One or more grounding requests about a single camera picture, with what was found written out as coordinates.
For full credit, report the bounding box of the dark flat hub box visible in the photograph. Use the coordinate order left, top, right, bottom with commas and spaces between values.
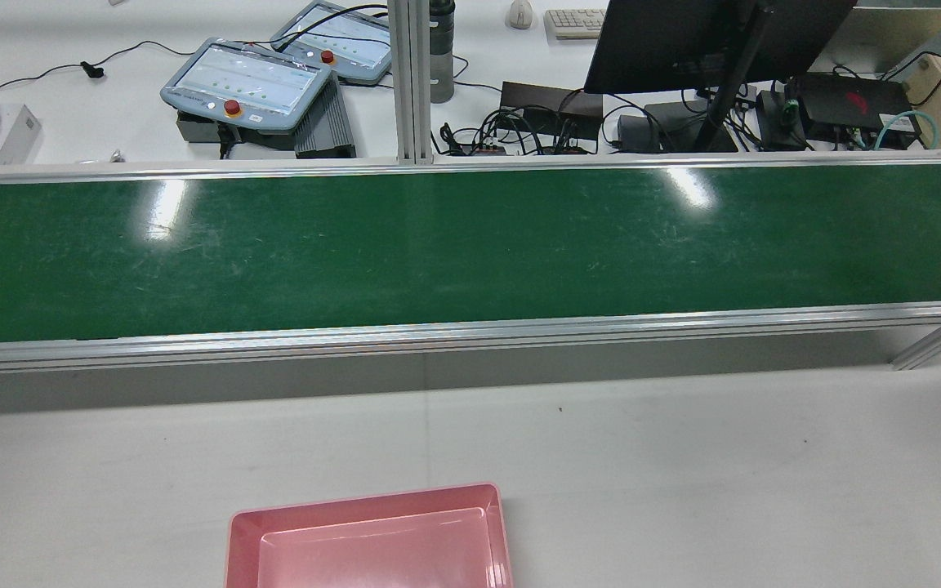
498, 80, 604, 141

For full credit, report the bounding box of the grey finned metal box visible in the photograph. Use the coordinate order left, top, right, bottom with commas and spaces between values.
293, 75, 358, 159

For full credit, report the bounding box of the pink plastic box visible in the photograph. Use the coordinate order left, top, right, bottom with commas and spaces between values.
224, 483, 515, 588

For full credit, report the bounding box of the white rectangular box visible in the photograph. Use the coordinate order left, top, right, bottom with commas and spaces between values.
0, 104, 42, 167

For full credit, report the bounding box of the black adapter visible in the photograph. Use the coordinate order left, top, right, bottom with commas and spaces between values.
616, 113, 671, 154

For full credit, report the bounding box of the grey water bottle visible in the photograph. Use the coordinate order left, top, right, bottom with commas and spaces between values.
428, 0, 457, 105

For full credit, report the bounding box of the grey teach pendant red button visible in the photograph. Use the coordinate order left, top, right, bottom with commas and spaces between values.
159, 36, 333, 134
269, 0, 395, 87

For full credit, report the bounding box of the white keyboard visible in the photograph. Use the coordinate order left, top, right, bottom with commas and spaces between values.
543, 7, 608, 41

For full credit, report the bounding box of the black computer monitor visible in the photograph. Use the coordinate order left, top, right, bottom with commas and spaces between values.
582, 0, 858, 154

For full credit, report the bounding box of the black power brick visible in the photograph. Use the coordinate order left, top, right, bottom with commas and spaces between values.
755, 87, 808, 153

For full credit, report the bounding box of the black mini computer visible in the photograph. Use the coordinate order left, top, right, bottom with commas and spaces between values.
794, 71, 914, 133

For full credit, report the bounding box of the beige board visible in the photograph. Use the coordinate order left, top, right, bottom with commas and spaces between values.
809, 6, 941, 76

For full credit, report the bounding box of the green conveyor belt aluminium frame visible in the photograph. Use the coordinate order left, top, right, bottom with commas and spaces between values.
0, 151, 941, 376

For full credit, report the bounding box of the black cable tangle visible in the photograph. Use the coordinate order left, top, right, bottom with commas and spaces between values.
436, 105, 602, 158

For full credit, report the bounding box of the aluminium camera post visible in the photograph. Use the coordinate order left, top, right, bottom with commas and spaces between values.
386, 0, 435, 167

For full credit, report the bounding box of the black cable with plug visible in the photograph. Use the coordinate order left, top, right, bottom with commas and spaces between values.
0, 39, 194, 94

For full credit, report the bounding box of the teal cable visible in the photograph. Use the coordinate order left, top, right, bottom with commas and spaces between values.
873, 109, 941, 153

